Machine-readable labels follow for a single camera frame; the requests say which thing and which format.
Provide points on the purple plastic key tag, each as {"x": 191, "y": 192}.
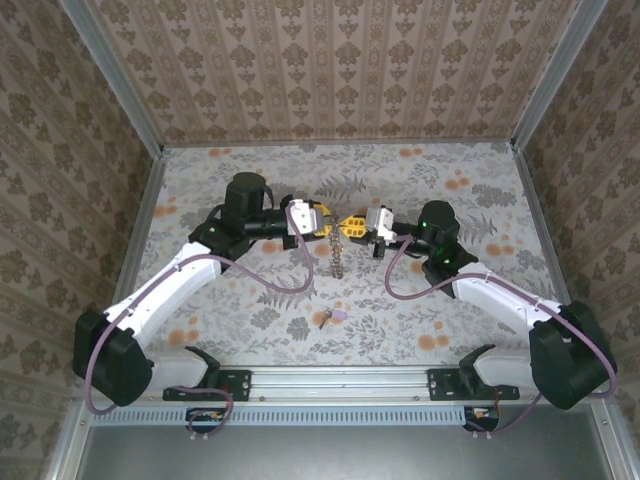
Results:
{"x": 340, "y": 315}

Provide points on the silver key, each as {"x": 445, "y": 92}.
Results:
{"x": 325, "y": 320}

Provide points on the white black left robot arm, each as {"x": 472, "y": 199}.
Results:
{"x": 165, "y": 295}

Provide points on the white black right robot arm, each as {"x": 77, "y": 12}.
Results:
{"x": 500, "y": 300}

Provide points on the grey metal sheet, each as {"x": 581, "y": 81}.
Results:
{"x": 350, "y": 455}

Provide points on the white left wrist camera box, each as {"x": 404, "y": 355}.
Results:
{"x": 304, "y": 217}

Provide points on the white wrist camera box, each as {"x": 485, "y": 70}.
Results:
{"x": 304, "y": 217}
{"x": 380, "y": 222}

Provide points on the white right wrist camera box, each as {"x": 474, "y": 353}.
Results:
{"x": 380, "y": 222}

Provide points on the aluminium right side rail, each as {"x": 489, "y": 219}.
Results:
{"x": 533, "y": 200}

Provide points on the aluminium left side rail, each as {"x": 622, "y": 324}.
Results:
{"x": 140, "y": 225}

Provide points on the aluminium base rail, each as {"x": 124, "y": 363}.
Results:
{"x": 340, "y": 385}

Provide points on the aluminium left corner post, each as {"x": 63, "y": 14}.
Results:
{"x": 115, "y": 85}

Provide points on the aluminium corner post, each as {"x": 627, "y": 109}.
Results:
{"x": 555, "y": 75}
{"x": 115, "y": 85}

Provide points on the aluminium right corner post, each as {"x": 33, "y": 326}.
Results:
{"x": 555, "y": 75}

